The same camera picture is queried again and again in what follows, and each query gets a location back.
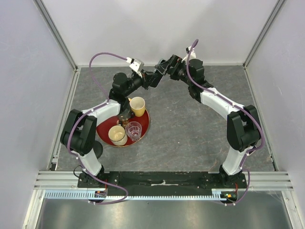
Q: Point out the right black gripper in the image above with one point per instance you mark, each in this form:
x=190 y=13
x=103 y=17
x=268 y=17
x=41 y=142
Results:
x=176 y=62

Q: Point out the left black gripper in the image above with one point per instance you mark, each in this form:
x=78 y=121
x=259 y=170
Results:
x=147 y=78

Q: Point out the blue-edged black phone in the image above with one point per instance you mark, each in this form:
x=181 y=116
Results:
x=161 y=68

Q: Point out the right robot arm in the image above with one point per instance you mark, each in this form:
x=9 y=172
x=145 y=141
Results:
x=243 y=126

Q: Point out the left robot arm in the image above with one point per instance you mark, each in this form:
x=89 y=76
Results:
x=79 y=132

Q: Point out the yellow mug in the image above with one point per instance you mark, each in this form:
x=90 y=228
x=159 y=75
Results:
x=137 y=105

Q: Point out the clear drinking glass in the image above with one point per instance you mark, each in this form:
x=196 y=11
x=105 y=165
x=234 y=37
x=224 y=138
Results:
x=134 y=130

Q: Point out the cream cup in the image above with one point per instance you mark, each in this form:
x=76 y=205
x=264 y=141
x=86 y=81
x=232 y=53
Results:
x=117 y=135

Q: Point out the red round tray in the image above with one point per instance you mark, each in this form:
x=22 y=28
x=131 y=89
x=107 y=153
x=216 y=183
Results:
x=103 y=128

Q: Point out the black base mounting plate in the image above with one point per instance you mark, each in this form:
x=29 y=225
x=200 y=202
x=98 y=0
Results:
x=153 y=184

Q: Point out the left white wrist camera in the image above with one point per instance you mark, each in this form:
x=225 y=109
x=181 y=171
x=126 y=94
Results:
x=135 y=64

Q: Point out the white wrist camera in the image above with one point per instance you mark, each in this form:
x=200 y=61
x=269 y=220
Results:
x=135 y=64
x=190 y=53

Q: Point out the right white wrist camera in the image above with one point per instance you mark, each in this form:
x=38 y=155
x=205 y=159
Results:
x=190 y=53

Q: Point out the light blue cable duct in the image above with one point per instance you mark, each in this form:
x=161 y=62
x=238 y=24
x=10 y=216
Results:
x=95 y=195

